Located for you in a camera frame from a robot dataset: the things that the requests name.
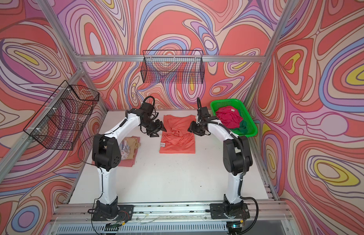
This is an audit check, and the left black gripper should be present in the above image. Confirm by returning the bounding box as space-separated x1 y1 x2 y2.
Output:
142 118 169 138

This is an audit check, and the coral orange t shirt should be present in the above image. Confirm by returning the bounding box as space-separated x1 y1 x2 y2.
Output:
159 115 196 154

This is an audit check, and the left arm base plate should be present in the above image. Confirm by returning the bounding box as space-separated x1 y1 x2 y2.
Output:
92 204 135 222

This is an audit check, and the aluminium frame left post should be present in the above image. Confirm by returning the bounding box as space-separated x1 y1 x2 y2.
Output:
37 0 109 112

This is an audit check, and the aluminium frame post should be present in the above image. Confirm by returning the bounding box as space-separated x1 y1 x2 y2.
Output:
37 0 109 112
244 0 298 109

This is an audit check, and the magenta t shirt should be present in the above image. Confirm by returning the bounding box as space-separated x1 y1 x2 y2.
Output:
215 106 243 129

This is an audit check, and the black wire basket wall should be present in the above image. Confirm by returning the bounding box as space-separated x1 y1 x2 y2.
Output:
23 80 100 150
140 50 205 84

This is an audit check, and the aluminium frame horizontal back bar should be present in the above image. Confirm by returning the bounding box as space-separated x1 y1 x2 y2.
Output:
76 54 265 63

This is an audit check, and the black wire basket back wall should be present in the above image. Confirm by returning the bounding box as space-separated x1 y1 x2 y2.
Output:
140 50 205 84

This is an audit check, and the white vented cable duct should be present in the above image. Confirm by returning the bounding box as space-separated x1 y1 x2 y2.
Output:
50 221 228 235

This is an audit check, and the aluminium frame left side bar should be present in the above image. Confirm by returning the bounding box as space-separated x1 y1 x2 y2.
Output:
0 69 85 189

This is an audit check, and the aluminium front rail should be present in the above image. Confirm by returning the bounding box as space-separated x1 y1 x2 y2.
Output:
51 200 293 223

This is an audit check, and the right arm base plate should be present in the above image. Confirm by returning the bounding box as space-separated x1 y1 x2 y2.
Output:
209 201 250 220

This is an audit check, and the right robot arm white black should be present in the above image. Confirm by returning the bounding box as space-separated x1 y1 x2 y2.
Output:
188 99 259 221

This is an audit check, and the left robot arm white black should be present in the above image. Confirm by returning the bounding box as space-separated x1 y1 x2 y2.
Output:
92 96 166 218

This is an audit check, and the black wire basket left wall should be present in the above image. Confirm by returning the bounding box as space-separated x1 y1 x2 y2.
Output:
23 80 100 150

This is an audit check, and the aluminium frame right post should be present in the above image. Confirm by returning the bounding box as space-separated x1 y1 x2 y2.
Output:
244 0 298 109

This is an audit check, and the green plastic basket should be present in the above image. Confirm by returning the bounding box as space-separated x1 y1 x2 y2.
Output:
210 99 258 137

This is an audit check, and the dark green t shirt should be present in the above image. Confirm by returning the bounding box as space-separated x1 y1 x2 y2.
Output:
232 120 248 136

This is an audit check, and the folded pink t shirt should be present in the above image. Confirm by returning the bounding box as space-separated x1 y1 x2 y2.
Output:
118 148 139 167

